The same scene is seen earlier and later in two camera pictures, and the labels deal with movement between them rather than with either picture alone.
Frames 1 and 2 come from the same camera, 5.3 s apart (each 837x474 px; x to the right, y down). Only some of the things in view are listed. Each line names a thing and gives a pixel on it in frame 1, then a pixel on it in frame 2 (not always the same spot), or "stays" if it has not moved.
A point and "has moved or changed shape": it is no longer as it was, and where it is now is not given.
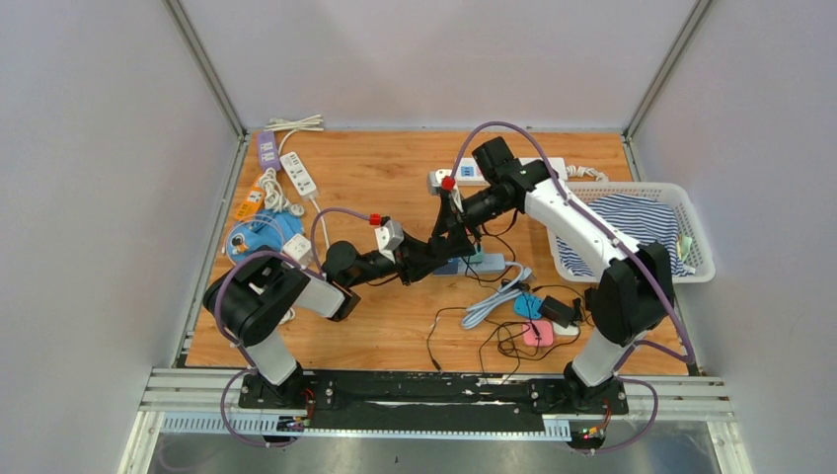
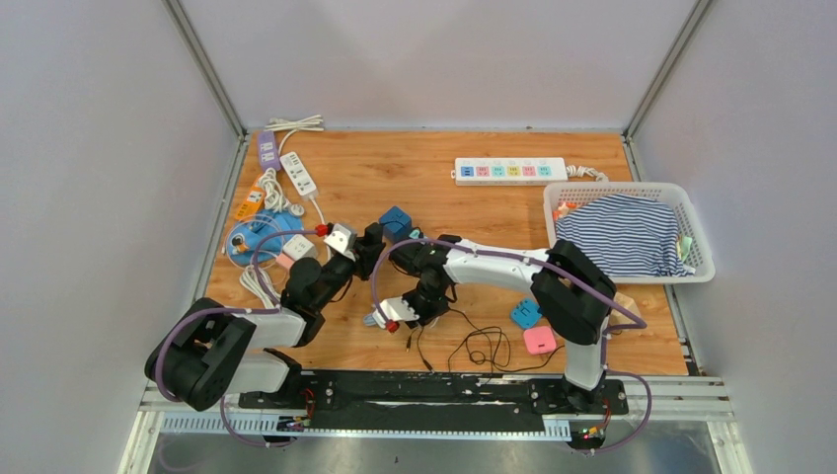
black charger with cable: x=557 y=311 has moved or changed shape
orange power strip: x=253 y=201 stays
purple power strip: x=268 y=151 stays
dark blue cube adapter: x=451 y=268 has moved or changed shape
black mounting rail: x=428 y=402 stays
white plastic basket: x=674 y=194 stays
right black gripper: x=446 y=218 to x=424 y=316
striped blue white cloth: x=646 y=219 stays
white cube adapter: x=299 y=249 stays
